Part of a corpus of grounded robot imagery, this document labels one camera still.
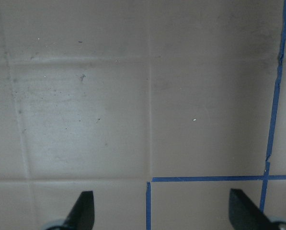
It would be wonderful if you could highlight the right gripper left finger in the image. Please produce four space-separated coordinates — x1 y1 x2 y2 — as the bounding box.
46 191 94 230

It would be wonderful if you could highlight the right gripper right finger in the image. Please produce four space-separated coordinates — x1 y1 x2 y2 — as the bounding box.
229 189 286 230

